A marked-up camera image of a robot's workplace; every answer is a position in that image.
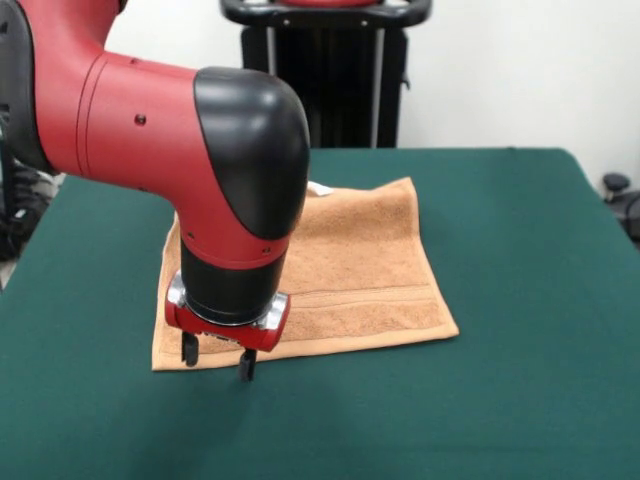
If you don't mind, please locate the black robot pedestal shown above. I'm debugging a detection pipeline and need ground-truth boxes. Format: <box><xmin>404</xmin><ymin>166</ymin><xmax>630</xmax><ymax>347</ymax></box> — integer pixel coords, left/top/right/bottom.
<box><xmin>218</xmin><ymin>0</ymin><xmax>431</xmax><ymax>150</ymax></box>

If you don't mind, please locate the dark green table cloth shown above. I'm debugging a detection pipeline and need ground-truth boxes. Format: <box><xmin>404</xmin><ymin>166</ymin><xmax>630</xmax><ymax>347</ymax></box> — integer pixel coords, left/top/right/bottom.
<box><xmin>0</xmin><ymin>147</ymin><xmax>640</xmax><ymax>480</ymax></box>

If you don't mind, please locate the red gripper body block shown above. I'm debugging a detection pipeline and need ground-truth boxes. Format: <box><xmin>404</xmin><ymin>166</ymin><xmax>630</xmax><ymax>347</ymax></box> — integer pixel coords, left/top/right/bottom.
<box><xmin>164</xmin><ymin>272</ymin><xmax>292</xmax><ymax>353</ymax></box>

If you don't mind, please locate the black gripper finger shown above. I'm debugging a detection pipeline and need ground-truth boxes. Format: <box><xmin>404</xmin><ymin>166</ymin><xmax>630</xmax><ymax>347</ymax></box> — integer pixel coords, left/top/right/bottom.
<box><xmin>180</xmin><ymin>330</ymin><xmax>200</xmax><ymax>369</ymax></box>
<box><xmin>237</xmin><ymin>347</ymin><xmax>257</xmax><ymax>383</ymax></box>

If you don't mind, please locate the black cable bundle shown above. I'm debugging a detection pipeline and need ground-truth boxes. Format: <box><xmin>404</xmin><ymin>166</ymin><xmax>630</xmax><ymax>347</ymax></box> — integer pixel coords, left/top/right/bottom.
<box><xmin>0</xmin><ymin>159</ymin><xmax>64</xmax><ymax>262</ymax></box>

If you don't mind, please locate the tan terry towel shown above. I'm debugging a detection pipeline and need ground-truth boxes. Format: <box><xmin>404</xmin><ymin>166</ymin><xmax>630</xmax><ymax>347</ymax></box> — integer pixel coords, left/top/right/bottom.
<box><xmin>151</xmin><ymin>176</ymin><xmax>460</xmax><ymax>374</ymax></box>

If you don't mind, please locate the gray stand base black knob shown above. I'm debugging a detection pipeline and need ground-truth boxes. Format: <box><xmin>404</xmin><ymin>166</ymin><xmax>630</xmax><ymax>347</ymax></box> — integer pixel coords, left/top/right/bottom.
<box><xmin>601</xmin><ymin>172</ymin><xmax>640</xmax><ymax>236</ymax></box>

